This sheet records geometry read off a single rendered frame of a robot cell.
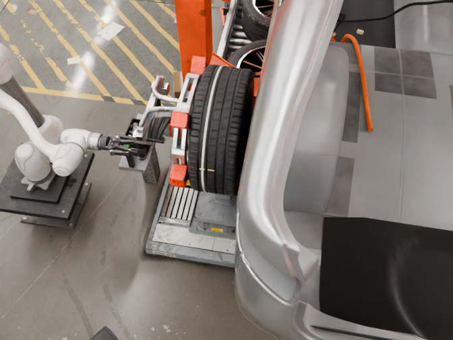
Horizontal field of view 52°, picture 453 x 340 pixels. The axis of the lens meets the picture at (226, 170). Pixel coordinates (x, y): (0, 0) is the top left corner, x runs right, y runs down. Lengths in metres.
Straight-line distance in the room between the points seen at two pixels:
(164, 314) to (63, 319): 0.59
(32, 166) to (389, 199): 1.95
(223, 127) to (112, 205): 1.37
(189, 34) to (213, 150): 0.76
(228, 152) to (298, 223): 0.45
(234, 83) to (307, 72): 0.79
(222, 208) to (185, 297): 0.58
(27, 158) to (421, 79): 2.19
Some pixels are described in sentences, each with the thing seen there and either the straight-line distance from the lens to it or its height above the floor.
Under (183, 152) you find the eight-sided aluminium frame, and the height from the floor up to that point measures 0.97.
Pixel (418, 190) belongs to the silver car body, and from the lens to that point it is 2.27.
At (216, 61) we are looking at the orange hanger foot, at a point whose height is 0.84.
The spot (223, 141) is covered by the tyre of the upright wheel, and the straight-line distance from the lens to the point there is 2.10.
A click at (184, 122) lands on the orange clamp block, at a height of 1.14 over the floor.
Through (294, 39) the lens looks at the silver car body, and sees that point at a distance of 1.54.
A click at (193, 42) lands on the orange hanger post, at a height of 1.04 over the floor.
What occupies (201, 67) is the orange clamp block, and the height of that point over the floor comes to 1.09.
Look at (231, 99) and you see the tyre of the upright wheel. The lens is 2.14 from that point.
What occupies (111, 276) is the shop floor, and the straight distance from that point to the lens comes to 3.02.
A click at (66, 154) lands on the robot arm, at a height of 0.91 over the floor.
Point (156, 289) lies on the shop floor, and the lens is 2.94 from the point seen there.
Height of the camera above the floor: 2.73
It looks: 56 degrees down
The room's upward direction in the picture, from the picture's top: straight up
